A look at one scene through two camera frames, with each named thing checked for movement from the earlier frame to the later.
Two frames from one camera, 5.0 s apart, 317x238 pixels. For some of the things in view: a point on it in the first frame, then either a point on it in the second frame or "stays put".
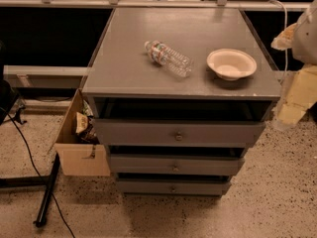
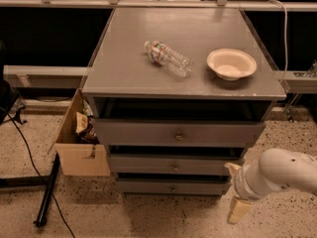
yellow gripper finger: x=284 y=39 -> x=233 y=168
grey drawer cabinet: x=178 y=96 stays put
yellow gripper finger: x=300 y=96 -> x=238 y=207
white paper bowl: x=231 y=63 stays put
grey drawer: x=173 y=164 stays put
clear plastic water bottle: x=172 y=59 stays put
